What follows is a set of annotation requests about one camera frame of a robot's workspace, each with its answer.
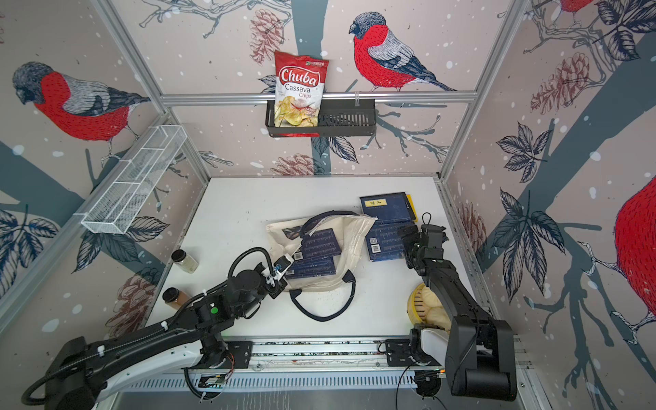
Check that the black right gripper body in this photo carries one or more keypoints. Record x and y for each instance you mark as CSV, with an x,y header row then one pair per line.
x,y
413,253

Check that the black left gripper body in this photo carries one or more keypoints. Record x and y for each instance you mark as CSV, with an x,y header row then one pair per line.
x,y
263,289

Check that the navy thin Chinese book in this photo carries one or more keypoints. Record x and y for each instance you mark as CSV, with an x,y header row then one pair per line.
x,y
384,243

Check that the cream canvas tote bag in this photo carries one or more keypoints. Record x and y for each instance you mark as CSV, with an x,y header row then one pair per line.
x,y
351,230

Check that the navy Chinese classics book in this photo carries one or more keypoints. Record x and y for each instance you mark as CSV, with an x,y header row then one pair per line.
x,y
321,244

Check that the navy Chinese poetry book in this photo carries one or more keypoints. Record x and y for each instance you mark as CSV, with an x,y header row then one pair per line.
x,y
312,268

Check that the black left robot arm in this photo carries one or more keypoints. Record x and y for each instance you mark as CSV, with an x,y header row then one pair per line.
x,y
83,373

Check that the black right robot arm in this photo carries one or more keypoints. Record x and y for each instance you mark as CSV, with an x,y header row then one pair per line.
x,y
478,353

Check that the red Chuba cassava chips bag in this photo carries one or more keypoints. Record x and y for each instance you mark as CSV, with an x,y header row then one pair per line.
x,y
299,89

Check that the clear spice jar black lid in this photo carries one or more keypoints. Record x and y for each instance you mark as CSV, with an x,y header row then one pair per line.
x,y
185,261

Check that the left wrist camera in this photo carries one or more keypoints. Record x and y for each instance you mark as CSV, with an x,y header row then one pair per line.
x,y
281,266

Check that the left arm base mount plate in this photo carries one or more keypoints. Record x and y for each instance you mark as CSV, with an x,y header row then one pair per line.
x,y
225,355

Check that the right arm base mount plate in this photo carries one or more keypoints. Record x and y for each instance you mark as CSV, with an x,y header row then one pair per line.
x,y
404,352

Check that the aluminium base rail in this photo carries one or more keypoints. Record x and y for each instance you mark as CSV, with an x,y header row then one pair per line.
x,y
268,355

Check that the black wall basket shelf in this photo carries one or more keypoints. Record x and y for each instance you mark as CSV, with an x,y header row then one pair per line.
x,y
337,118

